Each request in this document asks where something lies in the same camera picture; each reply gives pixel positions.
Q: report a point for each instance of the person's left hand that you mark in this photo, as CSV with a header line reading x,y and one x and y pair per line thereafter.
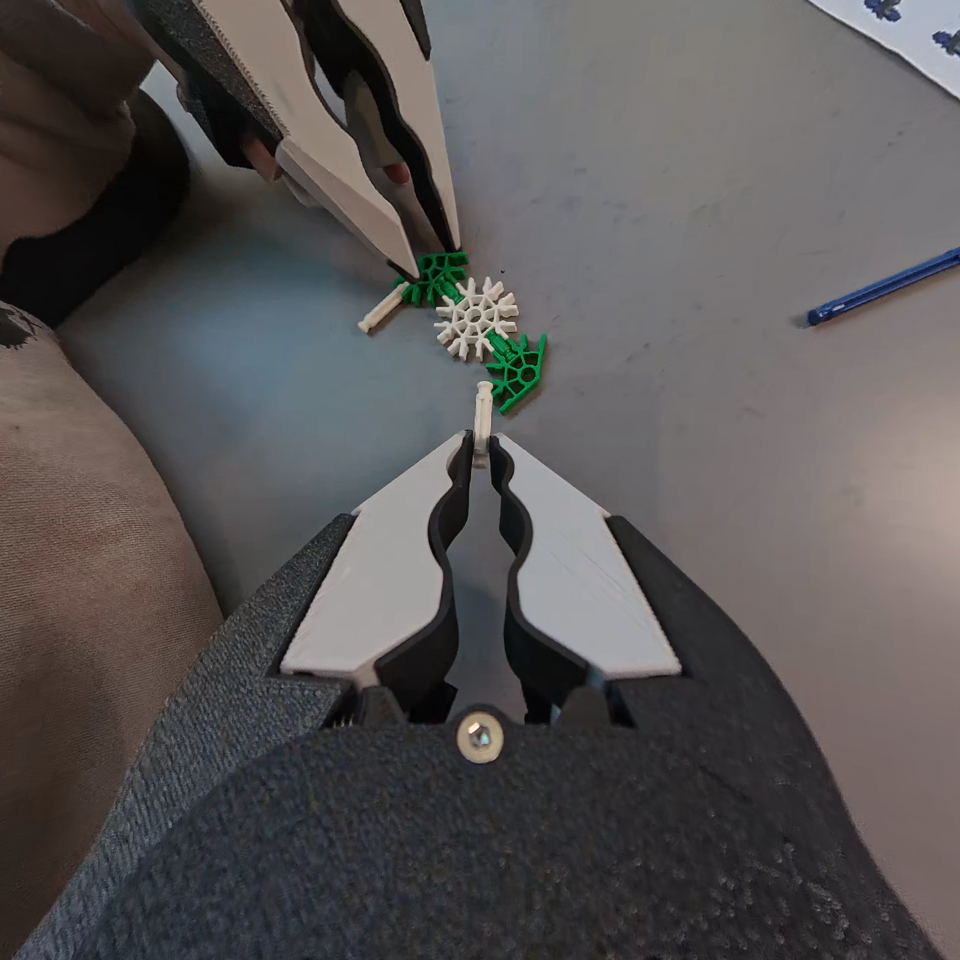
x,y
398,173

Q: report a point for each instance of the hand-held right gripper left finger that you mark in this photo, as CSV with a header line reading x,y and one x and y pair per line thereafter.
x,y
368,600

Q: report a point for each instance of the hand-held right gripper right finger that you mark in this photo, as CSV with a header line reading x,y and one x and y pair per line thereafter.
x,y
593,600

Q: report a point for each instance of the toy instruction poster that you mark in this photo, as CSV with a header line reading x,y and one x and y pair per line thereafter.
x,y
915,27

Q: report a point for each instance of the white snowflake toy connector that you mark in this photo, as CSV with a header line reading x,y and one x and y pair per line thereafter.
x,y
477,318

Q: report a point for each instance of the grey desk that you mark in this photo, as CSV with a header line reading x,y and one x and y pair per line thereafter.
x,y
720,450

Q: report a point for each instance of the short white toy rod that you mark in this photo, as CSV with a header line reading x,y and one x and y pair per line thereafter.
x,y
483,420
380,311

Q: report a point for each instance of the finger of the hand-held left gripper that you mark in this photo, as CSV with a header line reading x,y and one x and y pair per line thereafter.
x,y
315,150
405,90

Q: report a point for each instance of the green toy connector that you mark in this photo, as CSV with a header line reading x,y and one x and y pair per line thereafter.
x,y
435,273
518,372

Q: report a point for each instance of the blue toy rod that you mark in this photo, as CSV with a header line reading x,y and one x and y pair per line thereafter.
x,y
885,285

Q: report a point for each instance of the black textured armrest pad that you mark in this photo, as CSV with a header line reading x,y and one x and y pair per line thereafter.
x,y
90,255

